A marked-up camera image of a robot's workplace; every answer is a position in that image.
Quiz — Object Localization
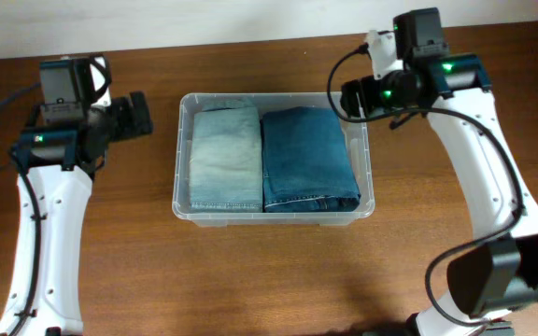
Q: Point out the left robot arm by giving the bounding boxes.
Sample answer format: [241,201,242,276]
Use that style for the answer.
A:
[0,54,153,335]

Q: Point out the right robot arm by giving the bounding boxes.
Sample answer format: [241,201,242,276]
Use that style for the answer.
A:
[333,7,538,336]

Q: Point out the dark blue jeans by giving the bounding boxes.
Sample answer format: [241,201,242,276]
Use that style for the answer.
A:
[262,106,361,213]

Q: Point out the clear plastic storage container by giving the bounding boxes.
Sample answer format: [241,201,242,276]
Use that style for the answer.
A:
[172,92,375,227]

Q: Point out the light blue jeans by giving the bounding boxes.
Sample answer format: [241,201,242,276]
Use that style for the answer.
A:
[189,99,263,213]

